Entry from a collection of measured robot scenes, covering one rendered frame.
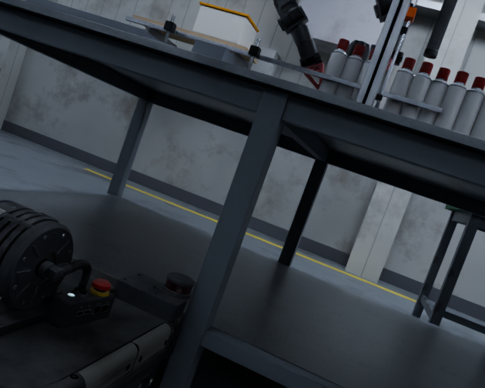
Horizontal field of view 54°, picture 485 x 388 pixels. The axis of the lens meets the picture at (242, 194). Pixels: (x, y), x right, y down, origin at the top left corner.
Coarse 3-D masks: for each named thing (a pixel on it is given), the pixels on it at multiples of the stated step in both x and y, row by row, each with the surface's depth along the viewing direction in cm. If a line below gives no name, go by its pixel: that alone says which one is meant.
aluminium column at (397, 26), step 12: (396, 0) 128; (408, 0) 127; (396, 12) 128; (384, 24) 128; (396, 24) 128; (384, 36) 128; (396, 36) 128; (384, 48) 129; (372, 60) 129; (384, 60) 128; (372, 72) 129; (384, 72) 131; (372, 84) 130; (360, 96) 130; (372, 96) 129
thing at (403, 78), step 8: (408, 64) 141; (400, 72) 141; (408, 72) 140; (400, 80) 141; (408, 80) 141; (392, 88) 142; (400, 88) 141; (408, 88) 141; (392, 104) 141; (400, 104) 141
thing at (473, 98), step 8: (480, 80) 136; (472, 88) 137; (480, 88) 136; (464, 96) 138; (472, 96) 136; (480, 96) 135; (464, 104) 137; (472, 104) 135; (480, 104) 136; (464, 112) 136; (472, 112) 135; (456, 120) 138; (464, 120) 136; (472, 120) 136; (456, 128) 137; (464, 128) 136
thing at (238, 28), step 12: (204, 12) 422; (216, 12) 419; (228, 12) 417; (240, 12) 412; (204, 24) 422; (216, 24) 419; (228, 24) 416; (240, 24) 413; (252, 24) 429; (216, 36) 419; (228, 36) 416; (240, 36) 414; (252, 36) 439
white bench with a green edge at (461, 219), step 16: (448, 208) 296; (448, 224) 302; (464, 224) 300; (480, 224) 241; (448, 240) 302; (464, 240) 242; (464, 256) 242; (432, 272) 304; (448, 272) 246; (448, 288) 244; (416, 304) 306; (432, 320) 245; (464, 320) 271
